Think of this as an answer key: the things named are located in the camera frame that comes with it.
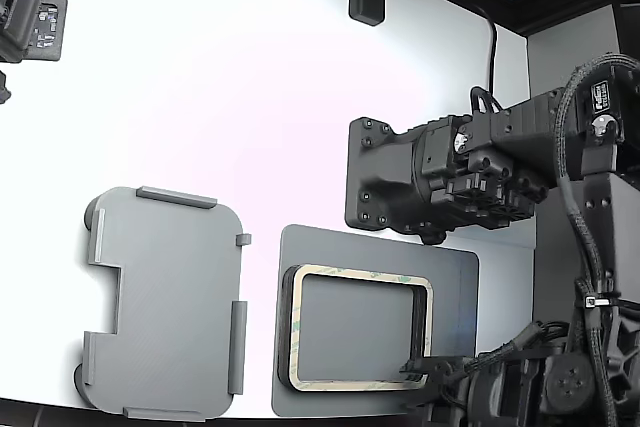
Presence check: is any beige adhesive-backed frame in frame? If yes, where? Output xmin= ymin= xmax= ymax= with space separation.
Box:
xmin=285 ymin=262 xmax=434 ymax=393

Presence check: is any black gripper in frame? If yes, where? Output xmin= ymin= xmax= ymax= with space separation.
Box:
xmin=399 ymin=355 xmax=484 ymax=414

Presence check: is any black six-joint robot arm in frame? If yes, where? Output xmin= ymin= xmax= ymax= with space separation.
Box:
xmin=414 ymin=54 xmax=640 ymax=427

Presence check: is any gray plastic box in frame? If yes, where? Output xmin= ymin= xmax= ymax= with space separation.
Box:
xmin=73 ymin=185 xmax=252 ymax=423

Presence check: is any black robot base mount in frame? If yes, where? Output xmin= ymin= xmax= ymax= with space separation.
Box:
xmin=344 ymin=116 xmax=449 ymax=247

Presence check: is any dark gray flat mat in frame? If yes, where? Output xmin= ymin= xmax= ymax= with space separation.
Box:
xmin=270 ymin=223 xmax=481 ymax=419

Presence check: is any black camera with circuit board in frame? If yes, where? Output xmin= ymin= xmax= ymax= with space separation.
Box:
xmin=0 ymin=0 xmax=69 ymax=66

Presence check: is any thin black cable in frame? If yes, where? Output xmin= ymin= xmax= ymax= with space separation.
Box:
xmin=469 ymin=1 xmax=500 ymax=103

